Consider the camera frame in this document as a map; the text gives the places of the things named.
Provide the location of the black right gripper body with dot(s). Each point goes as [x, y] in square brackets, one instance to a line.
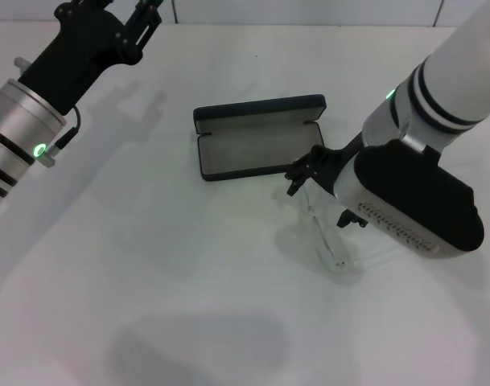
[329, 165]

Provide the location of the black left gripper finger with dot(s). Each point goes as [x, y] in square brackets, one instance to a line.
[142, 28]
[87, 3]

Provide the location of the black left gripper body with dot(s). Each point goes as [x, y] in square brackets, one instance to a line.
[79, 52]

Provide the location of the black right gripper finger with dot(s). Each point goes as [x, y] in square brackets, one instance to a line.
[349, 219]
[301, 173]

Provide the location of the clear white glasses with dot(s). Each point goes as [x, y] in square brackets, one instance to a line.
[316, 219]

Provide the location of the black glasses case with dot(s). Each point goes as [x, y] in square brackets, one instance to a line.
[248, 154]

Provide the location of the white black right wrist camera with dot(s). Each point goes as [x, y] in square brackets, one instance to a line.
[409, 189]

